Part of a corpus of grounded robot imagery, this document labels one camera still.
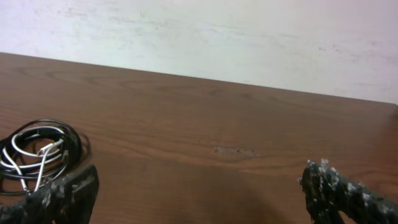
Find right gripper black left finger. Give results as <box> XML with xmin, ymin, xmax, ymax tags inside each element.
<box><xmin>1</xmin><ymin>165</ymin><xmax>100</xmax><ymax>224</ymax></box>

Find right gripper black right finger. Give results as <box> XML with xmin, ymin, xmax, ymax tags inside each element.
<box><xmin>298</xmin><ymin>159</ymin><xmax>397</xmax><ymax>224</ymax></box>

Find black USB cable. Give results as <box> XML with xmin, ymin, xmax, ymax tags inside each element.
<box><xmin>0</xmin><ymin>119</ymin><xmax>84</xmax><ymax>196</ymax></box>

